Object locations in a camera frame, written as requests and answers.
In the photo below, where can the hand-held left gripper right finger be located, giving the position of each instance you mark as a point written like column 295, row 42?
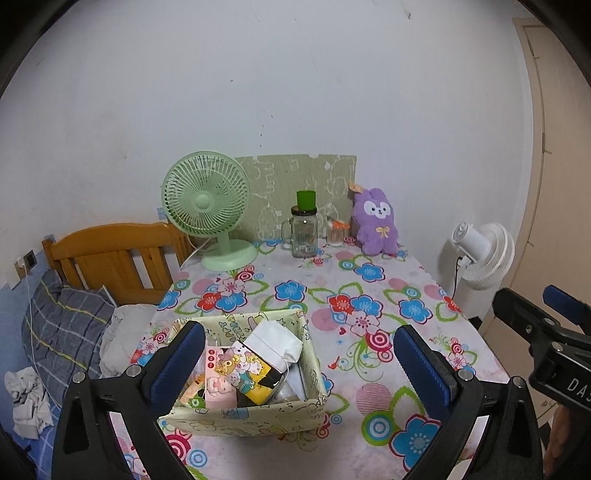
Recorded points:
column 420, row 369

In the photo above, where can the white standing fan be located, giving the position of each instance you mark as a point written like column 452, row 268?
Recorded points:
column 487, row 258

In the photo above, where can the wall socket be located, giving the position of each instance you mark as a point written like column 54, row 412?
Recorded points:
column 29, row 259

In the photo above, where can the toothpick jar orange lid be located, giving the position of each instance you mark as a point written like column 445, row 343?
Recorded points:
column 337, row 234

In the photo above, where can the crumpled white grey cloth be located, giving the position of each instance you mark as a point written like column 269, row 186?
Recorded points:
column 25, row 397

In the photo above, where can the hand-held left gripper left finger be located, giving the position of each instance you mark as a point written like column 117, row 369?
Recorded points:
column 178, row 364

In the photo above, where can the wooden bed headboard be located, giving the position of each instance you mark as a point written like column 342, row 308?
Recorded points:
column 106, row 254

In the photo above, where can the floral tablecloth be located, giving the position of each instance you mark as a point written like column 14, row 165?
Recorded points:
column 360, row 369

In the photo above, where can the beige door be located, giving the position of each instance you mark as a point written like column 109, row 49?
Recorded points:
column 558, row 184

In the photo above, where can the white bedding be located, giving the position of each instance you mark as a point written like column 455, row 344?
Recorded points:
column 129, row 332

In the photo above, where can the purple plush rabbit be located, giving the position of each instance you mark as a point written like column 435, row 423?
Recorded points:
column 376, row 226

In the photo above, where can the green desk fan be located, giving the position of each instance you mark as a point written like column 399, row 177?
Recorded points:
column 203, row 203

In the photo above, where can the person's right hand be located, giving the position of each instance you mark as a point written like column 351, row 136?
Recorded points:
column 561, row 434

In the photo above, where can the white face mask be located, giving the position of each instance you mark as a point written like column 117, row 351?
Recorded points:
column 272, row 341

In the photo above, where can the blue checked bed sheet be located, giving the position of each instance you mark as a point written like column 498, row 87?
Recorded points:
column 41, row 452

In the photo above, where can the pink cartoon packet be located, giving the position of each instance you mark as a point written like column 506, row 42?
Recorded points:
column 219, row 383

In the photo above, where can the grey plaid pillow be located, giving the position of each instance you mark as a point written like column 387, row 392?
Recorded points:
column 64, row 323

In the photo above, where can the yellow cartoon fabric storage box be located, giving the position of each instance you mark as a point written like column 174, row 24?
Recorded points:
column 258, row 417

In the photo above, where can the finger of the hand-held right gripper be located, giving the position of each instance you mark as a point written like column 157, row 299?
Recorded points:
column 524, row 318
column 563, row 302

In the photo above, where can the green patterned board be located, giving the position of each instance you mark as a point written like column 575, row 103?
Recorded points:
column 286, row 175

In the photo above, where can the cartoon tissue pack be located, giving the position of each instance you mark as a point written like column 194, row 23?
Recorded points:
column 249, row 374

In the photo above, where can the glass jar mug green lid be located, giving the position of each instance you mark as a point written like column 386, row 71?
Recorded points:
column 303, row 235

